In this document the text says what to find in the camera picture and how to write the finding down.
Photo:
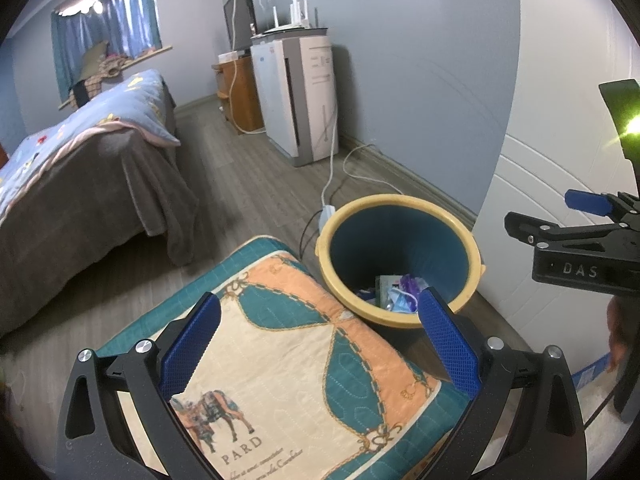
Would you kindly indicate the black bag on windowsill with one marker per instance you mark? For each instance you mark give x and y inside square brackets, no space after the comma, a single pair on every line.
[80,94]

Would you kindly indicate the tan pillow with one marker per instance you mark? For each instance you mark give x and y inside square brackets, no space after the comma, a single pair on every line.
[94,59]

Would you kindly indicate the green white medicine box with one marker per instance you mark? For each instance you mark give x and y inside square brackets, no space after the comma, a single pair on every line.
[387,287]

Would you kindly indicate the grey bed blanket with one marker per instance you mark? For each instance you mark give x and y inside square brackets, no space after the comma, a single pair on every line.
[90,210]

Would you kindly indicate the wooden television cabinet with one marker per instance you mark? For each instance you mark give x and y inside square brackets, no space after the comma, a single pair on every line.
[245,95]

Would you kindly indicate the small white box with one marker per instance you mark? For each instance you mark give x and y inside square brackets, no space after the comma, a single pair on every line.
[229,56]

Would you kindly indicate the person's right hand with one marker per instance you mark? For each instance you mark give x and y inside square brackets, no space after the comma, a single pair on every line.
[617,332]

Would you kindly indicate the wooden bed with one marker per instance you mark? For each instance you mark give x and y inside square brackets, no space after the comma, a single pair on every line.
[75,220]

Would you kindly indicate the white router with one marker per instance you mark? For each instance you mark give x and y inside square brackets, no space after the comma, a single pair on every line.
[295,25]

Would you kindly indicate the white air purifier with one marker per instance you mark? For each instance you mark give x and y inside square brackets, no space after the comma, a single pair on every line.
[280,95]

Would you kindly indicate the white panelled door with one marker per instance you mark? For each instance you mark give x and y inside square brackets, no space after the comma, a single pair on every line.
[530,185]

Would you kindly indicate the yellow rimmed teal trash bin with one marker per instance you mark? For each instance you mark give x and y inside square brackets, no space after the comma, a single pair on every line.
[400,240]

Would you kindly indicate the light blue printed quilt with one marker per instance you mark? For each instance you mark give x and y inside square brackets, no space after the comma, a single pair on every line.
[100,115]

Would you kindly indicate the black flat screen television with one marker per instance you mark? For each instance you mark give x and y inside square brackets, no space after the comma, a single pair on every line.
[240,17]

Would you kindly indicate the blue face mask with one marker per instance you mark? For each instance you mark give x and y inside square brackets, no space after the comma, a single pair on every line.
[402,302]

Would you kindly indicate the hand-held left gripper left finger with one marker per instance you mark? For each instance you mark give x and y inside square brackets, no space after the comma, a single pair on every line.
[192,345]

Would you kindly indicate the blue curtain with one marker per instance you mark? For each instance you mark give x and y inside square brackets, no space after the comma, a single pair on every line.
[110,25]

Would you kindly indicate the white power strip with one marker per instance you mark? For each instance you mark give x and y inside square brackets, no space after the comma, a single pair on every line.
[327,215]

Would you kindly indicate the purple packet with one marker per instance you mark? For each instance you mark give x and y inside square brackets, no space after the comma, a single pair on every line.
[414,285]

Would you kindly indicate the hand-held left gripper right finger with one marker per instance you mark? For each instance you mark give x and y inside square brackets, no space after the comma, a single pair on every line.
[447,345]

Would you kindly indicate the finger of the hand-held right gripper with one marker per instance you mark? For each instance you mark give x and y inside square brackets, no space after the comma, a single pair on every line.
[550,235]
[590,201]

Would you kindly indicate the teal orange printed cushion mat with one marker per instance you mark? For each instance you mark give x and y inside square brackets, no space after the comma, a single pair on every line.
[280,320]

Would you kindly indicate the plaid cloth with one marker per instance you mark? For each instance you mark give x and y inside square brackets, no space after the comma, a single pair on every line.
[112,67]

